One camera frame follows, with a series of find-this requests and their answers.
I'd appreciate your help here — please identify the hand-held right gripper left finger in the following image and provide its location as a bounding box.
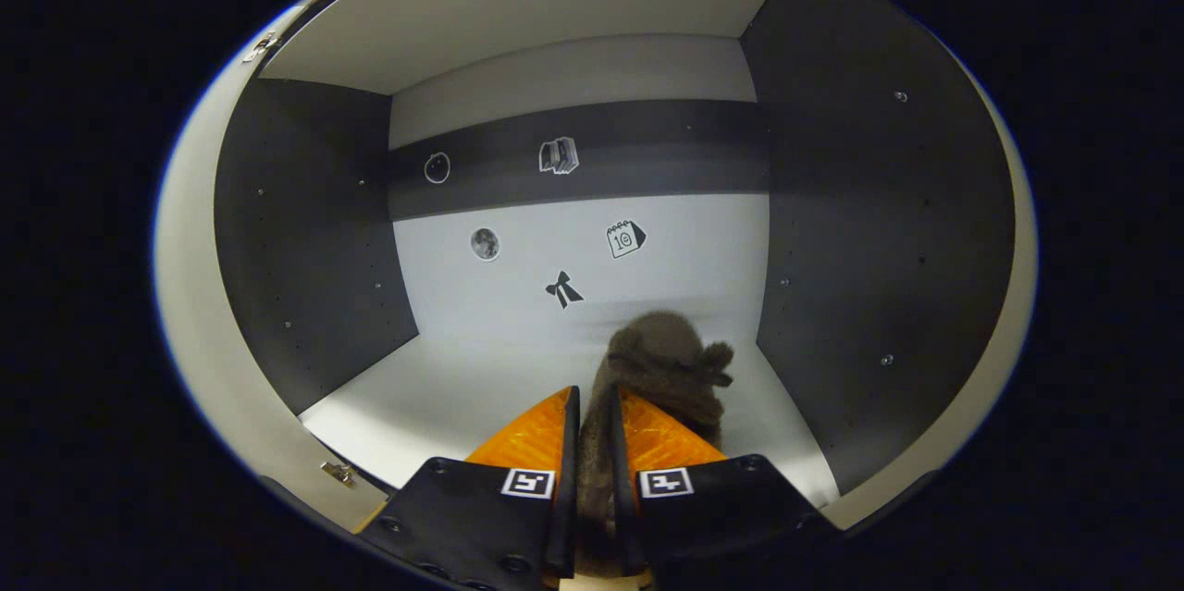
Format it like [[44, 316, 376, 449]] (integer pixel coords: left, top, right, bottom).
[[356, 385, 582, 591]]

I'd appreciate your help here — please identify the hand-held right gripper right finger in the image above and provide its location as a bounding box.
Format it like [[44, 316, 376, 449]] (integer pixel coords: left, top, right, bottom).
[[606, 385, 843, 591]]

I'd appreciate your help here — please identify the brown fuzzy shoe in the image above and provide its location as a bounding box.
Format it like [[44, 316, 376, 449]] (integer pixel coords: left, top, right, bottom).
[[575, 311, 736, 564]]

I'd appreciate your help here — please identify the grey shoe cabinet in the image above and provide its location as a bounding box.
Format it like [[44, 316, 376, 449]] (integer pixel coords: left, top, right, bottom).
[[213, 0, 1018, 518]]

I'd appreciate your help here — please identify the grey cabinet door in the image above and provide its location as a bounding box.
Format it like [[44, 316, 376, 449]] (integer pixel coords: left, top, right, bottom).
[[819, 64, 1039, 532], [153, 4, 389, 535]]

